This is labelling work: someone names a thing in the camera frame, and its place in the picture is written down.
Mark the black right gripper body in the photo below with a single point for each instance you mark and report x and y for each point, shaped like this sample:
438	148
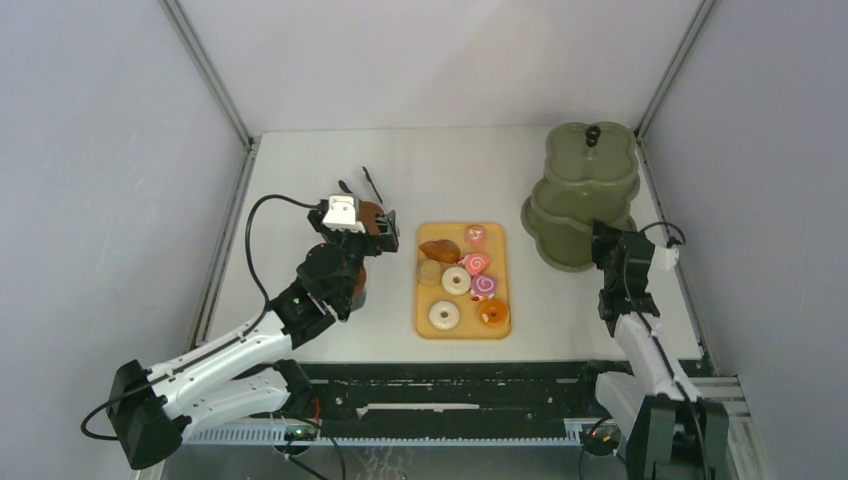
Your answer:
602	249

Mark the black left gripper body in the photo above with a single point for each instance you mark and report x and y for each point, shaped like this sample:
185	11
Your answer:
354	246

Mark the black metal food tongs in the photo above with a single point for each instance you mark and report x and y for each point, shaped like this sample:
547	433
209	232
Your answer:
347	190

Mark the green three-tier dessert stand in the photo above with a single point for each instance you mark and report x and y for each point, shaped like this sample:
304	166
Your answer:
591	172

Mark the yellow serving tray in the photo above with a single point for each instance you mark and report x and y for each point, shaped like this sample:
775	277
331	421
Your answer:
469	327

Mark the orange glazed donut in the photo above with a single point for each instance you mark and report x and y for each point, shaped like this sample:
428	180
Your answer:
494	313

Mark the white glazed donut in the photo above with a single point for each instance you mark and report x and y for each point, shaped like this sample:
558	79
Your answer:
456	281

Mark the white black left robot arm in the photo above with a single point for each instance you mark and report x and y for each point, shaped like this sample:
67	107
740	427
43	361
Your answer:
249	370

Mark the brown saucer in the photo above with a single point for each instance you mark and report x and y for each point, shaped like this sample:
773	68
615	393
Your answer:
359	294

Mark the brown croissant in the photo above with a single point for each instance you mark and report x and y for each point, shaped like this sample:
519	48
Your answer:
441	250

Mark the beige round cookie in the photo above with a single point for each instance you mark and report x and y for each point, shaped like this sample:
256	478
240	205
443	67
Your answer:
429	272

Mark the pink strawberry cake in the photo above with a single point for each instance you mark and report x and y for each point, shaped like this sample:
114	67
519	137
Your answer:
475	236

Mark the pink swirl cake slice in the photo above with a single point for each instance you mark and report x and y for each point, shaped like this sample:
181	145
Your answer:
475	263

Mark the purple swirl cake slice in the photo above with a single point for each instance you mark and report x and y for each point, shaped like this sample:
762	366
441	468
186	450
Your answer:
483	287

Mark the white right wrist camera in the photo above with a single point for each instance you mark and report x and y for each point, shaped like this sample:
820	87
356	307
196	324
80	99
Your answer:
665	258

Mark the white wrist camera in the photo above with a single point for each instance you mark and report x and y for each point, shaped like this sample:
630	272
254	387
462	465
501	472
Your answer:
342	214
665	258

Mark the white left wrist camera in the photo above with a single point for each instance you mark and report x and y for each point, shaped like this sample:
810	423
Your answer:
342	214

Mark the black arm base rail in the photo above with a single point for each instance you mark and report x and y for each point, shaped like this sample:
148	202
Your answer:
523	401

